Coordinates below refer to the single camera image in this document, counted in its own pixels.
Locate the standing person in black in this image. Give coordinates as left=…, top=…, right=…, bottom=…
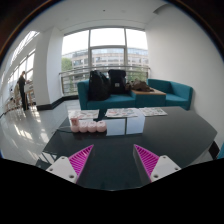
left=18, top=71, right=29, bottom=111

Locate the black bag with label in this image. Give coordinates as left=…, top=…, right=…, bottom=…
left=108, top=69, right=126, bottom=94

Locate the teal sofa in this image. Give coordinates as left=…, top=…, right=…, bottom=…
left=77, top=79, right=193, bottom=110

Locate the metal window railing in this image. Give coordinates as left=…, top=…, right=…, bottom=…
left=59, top=65, right=151, bottom=96

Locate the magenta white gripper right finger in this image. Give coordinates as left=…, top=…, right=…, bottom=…
left=133, top=144, right=180, bottom=183

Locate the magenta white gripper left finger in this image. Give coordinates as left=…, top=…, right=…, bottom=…
left=47, top=145, right=93, bottom=183

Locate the right magazine on table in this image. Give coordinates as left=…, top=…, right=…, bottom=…
left=140, top=107, right=166, bottom=117

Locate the large black backpack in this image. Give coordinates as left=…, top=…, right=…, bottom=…
left=88, top=70, right=110, bottom=101

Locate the wooden sofa side table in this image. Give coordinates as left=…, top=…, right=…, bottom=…
left=131, top=88, right=166, bottom=96

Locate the black glass table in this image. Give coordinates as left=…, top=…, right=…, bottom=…
left=36, top=107, right=217, bottom=190

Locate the brown jacket heap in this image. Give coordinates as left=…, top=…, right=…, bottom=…
left=125, top=79, right=151, bottom=92

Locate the left magazine on table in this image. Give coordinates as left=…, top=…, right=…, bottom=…
left=69, top=110, right=99, bottom=120

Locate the magazine on table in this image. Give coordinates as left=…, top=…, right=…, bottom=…
left=105, top=108, right=137, bottom=118
left=140, top=107, right=166, bottom=117
left=69, top=110, right=99, bottom=120

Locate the middle magazine on table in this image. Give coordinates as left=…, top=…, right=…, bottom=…
left=105, top=108, right=137, bottom=118

